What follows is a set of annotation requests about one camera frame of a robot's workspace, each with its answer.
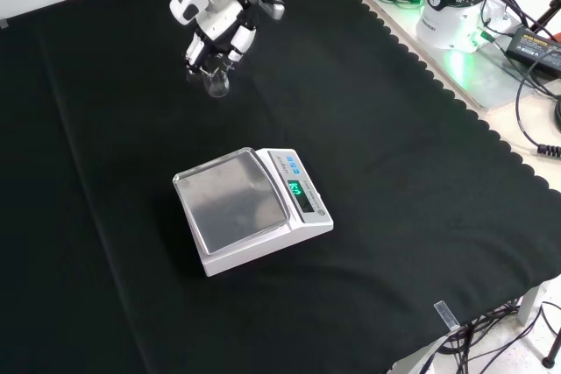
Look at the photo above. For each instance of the black bench cloth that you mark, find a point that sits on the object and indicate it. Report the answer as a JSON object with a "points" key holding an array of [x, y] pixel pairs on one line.
{"points": [[394, 150]]}

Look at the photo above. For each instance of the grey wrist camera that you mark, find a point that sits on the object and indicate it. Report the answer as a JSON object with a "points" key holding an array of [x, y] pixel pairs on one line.
{"points": [[274, 8]]}

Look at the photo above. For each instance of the clear tape strip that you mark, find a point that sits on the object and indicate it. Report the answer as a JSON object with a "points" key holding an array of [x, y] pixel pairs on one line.
{"points": [[3, 23], [447, 315]]}

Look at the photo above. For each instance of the black power adapter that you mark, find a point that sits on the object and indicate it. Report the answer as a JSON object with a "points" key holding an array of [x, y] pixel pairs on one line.
{"points": [[532, 47]]}

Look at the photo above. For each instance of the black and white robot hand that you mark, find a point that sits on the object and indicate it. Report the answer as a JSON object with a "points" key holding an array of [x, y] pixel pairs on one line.
{"points": [[219, 26]]}

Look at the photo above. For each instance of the small clear glass beaker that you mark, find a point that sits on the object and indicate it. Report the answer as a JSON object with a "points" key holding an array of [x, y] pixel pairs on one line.
{"points": [[217, 88]]}

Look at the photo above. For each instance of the black tripod leg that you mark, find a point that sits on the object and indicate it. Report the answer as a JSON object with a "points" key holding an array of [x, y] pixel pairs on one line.
{"points": [[545, 17]]}

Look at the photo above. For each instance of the white balance with steel pan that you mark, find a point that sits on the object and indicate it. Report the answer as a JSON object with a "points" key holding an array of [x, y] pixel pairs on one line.
{"points": [[236, 199]]}

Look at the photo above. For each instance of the white table leg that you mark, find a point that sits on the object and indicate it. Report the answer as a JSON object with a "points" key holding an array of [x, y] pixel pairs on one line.
{"points": [[529, 304]]}

